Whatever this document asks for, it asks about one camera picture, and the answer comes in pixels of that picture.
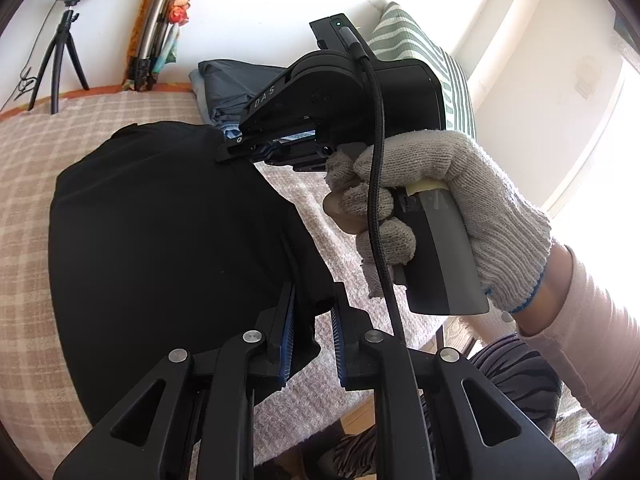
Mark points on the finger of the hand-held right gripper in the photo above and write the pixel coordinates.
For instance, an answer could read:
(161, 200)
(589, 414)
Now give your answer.
(300, 157)
(250, 142)

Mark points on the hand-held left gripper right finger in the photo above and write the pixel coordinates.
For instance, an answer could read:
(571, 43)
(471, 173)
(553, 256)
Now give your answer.
(337, 340)

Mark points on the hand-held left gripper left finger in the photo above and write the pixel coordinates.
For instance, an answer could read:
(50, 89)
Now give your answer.
(286, 330)

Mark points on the black pants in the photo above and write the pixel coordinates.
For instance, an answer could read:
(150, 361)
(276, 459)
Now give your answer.
(165, 220)

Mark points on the person's right forearm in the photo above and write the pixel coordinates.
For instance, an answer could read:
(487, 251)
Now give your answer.
(590, 340)

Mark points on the folded grey pants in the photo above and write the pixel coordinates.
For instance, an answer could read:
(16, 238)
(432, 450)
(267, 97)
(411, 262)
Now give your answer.
(235, 80)

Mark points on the person's striped pants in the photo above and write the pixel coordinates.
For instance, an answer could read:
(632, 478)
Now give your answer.
(520, 375)

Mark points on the person's right hand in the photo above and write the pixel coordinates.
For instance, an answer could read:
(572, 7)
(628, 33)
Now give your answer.
(475, 185)

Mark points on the folded blue jeans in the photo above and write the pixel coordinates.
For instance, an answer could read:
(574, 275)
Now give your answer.
(231, 131)

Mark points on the green striped white pillow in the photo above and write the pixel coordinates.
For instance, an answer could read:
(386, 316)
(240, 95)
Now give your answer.
(400, 30)

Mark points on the folded silver tripod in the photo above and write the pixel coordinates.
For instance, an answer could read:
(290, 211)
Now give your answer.
(150, 25)

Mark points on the orange patterned cloth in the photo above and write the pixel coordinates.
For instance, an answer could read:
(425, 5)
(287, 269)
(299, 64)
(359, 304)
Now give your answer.
(100, 91)

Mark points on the black mini tripod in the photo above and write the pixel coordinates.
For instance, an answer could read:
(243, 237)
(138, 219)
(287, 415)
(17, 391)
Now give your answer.
(64, 35)

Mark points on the checked pink tablecloth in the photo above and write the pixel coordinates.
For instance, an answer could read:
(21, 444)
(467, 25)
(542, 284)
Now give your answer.
(25, 185)

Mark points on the pale floral bed sheet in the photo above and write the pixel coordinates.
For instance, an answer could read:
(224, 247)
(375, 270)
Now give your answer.
(580, 435)

